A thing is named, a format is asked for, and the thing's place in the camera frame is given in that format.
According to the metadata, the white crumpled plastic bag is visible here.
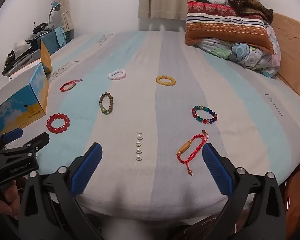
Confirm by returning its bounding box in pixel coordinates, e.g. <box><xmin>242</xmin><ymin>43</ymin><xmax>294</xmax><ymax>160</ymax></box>
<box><xmin>14</xmin><ymin>40</ymin><xmax>28</xmax><ymax>53</ymax></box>

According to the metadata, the striped orange pillow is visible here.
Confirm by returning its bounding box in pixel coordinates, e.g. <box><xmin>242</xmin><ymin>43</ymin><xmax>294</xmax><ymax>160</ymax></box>
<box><xmin>185</xmin><ymin>0</ymin><xmax>274</xmax><ymax>54</ymax></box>

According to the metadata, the floral quilt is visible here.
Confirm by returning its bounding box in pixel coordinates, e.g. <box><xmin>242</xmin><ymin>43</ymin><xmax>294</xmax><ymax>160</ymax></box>
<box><xmin>194</xmin><ymin>22</ymin><xmax>282</xmax><ymax>79</ymax></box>

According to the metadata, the red bead bracelet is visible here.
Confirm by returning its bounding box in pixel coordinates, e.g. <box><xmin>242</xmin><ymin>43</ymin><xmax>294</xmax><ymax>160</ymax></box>
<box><xmin>46</xmin><ymin>113</ymin><xmax>71</xmax><ymax>133</ymax></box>

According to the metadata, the striped bed sheet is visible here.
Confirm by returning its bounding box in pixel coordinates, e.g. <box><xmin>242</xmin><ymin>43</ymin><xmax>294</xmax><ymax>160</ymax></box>
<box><xmin>36</xmin><ymin>30</ymin><xmax>300</xmax><ymax>222</ymax></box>

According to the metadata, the multicolour glass bead bracelet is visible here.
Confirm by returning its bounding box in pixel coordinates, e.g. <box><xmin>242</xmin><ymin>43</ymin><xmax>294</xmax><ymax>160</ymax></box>
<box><xmin>192</xmin><ymin>105</ymin><xmax>218</xmax><ymax>124</ymax></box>

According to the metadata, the red cord bracelet gold tube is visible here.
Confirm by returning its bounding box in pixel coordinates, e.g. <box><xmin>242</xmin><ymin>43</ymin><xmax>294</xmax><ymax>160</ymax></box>
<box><xmin>177</xmin><ymin>129</ymin><xmax>209</xmax><ymax>176</ymax></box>
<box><xmin>60</xmin><ymin>79</ymin><xmax>83</xmax><ymax>92</ymax></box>

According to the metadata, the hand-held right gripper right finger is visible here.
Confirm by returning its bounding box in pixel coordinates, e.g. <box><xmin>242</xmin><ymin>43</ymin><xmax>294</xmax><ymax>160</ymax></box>
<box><xmin>202</xmin><ymin>142</ymin><xmax>287</xmax><ymax>240</ymax></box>

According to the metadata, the wooden bed frame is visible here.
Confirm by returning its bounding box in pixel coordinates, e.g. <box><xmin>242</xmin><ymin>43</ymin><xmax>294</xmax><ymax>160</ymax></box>
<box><xmin>271</xmin><ymin>12</ymin><xmax>300</xmax><ymax>230</ymax></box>

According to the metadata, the grey suitcase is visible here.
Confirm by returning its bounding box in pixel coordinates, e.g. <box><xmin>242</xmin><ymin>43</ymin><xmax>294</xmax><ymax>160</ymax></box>
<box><xmin>1</xmin><ymin>50</ymin><xmax>43</xmax><ymax>77</ymax></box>

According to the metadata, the pearl bead strand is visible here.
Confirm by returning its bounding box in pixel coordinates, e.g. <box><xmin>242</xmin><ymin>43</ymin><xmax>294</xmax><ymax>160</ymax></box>
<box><xmin>136</xmin><ymin>131</ymin><xmax>144</xmax><ymax>162</ymax></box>

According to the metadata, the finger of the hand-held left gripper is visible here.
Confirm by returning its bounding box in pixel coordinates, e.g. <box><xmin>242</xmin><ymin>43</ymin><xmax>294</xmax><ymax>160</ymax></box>
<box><xmin>0</xmin><ymin>132</ymin><xmax>50</xmax><ymax>159</ymax></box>
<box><xmin>0</xmin><ymin>127</ymin><xmax>24</xmax><ymax>153</ymax></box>

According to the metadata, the teal suitcase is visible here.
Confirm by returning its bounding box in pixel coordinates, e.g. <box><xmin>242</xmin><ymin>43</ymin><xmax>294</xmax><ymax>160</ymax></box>
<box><xmin>31</xmin><ymin>26</ymin><xmax>74</xmax><ymax>53</ymax></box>

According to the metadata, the black bag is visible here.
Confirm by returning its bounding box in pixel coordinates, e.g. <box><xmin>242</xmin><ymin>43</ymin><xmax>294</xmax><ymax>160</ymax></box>
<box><xmin>32</xmin><ymin>22</ymin><xmax>57</xmax><ymax>34</ymax></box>

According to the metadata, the teal cloth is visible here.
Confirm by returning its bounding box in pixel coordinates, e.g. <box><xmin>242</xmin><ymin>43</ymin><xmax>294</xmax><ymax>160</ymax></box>
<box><xmin>54</xmin><ymin>26</ymin><xmax>68</xmax><ymax>45</ymax></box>

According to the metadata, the blue and yellow cardboard box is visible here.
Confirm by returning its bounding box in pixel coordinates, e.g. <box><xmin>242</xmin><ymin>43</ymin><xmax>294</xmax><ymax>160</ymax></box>
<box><xmin>0</xmin><ymin>39</ymin><xmax>53</xmax><ymax>140</ymax></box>

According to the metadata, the person's left hand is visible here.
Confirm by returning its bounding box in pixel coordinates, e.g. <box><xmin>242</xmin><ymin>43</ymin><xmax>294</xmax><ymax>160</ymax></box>
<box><xmin>0</xmin><ymin>180</ymin><xmax>22</xmax><ymax>220</ymax></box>

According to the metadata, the yellow bead bracelet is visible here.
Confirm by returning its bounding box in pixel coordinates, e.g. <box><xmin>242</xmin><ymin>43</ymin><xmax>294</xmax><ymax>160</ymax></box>
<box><xmin>156</xmin><ymin>75</ymin><xmax>176</xmax><ymax>85</ymax></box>

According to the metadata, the white bead bracelet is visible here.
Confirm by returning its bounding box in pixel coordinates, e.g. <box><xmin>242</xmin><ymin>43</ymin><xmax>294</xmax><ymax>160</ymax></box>
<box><xmin>108</xmin><ymin>68</ymin><xmax>127</xmax><ymax>80</ymax></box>

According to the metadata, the beige corner curtain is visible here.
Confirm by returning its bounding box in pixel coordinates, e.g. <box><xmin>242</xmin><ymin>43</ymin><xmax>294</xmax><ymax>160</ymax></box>
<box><xmin>51</xmin><ymin>0</ymin><xmax>75</xmax><ymax>34</ymax></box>

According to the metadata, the blue desk lamp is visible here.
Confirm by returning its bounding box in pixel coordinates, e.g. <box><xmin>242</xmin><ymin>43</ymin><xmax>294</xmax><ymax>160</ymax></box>
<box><xmin>48</xmin><ymin>1</ymin><xmax>61</xmax><ymax>25</ymax></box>

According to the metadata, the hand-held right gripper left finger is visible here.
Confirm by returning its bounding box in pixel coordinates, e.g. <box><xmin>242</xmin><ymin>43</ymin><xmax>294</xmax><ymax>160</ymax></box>
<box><xmin>18</xmin><ymin>142</ymin><xmax>103</xmax><ymax>240</ymax></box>

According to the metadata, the brown wooden bead bracelet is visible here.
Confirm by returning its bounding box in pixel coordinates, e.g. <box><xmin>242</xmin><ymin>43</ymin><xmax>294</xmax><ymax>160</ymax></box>
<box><xmin>99</xmin><ymin>92</ymin><xmax>115</xmax><ymax>115</ymax></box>

